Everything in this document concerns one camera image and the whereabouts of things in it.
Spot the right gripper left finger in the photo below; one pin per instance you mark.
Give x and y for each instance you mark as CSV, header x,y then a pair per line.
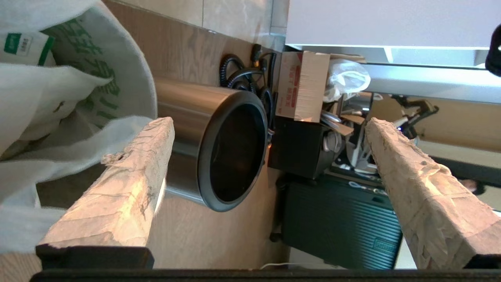
x,y
117,196

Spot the white table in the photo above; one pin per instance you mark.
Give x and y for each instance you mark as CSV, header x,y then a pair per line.
x,y
391,35

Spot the clear plastic bag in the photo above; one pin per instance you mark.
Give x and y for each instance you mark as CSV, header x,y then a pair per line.
x,y
346,78

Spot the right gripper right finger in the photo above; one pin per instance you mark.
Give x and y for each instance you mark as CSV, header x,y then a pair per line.
x,y
434,203

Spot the dark green ribbed suitcase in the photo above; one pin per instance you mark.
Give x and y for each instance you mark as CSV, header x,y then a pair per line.
x,y
340,223

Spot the black box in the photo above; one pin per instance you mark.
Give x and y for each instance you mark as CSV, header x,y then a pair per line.
x,y
301,147

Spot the white trash bag green print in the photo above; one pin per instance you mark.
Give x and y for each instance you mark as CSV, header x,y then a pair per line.
x,y
58,98

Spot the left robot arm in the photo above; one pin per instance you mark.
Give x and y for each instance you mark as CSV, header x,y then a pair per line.
x,y
495,53

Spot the steel trash bin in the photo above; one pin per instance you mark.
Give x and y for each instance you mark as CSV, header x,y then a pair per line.
x,y
219,149

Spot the cardboard box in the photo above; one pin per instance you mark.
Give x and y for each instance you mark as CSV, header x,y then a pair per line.
x,y
303,86

